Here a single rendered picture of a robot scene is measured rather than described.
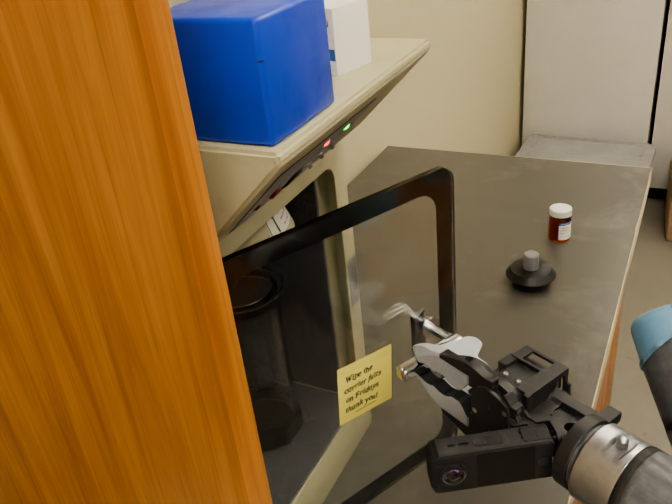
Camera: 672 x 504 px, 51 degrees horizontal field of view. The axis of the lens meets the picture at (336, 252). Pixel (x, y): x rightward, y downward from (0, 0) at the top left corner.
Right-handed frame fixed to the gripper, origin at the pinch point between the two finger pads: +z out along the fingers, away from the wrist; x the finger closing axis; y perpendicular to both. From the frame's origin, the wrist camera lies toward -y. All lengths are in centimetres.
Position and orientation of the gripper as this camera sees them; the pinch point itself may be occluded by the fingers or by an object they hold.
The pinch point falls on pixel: (418, 364)
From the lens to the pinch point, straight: 77.7
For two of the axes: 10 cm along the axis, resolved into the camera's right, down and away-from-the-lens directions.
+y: 7.9, -3.7, 4.9
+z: -6.0, -3.4, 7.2
